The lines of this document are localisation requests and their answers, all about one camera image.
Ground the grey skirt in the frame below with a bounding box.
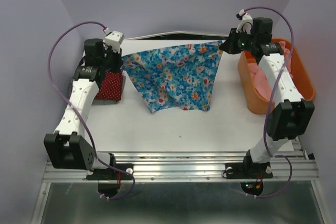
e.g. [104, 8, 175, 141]
[92, 74, 125, 105]

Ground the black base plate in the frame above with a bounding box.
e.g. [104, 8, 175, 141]
[222, 163, 273, 180]
[86, 163, 134, 181]

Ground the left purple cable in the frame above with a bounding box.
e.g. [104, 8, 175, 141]
[48, 20, 136, 200]

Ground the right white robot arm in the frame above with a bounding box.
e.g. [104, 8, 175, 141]
[220, 14, 314, 177]

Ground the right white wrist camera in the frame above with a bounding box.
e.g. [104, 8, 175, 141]
[236, 9, 253, 34]

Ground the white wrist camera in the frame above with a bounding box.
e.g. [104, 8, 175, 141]
[104, 29, 124, 54]
[236, 9, 253, 34]

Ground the blue floral skirt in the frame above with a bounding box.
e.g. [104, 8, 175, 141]
[123, 41, 222, 113]

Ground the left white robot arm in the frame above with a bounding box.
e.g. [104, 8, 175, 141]
[44, 33, 123, 179]

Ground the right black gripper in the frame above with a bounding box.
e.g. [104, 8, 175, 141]
[220, 27, 257, 55]

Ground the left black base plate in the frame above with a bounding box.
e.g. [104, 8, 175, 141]
[86, 163, 134, 181]

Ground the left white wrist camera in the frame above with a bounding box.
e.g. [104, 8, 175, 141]
[104, 29, 124, 54]

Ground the orange plastic bin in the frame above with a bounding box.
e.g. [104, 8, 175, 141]
[238, 38, 315, 114]

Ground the red dotted skirt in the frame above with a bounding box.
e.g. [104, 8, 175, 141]
[94, 71, 123, 101]

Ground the aluminium rail frame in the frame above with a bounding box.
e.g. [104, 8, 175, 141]
[32, 140, 332, 223]

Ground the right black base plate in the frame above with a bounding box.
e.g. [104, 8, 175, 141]
[222, 163, 273, 180]

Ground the pink garment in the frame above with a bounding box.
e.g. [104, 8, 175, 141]
[248, 40, 293, 101]

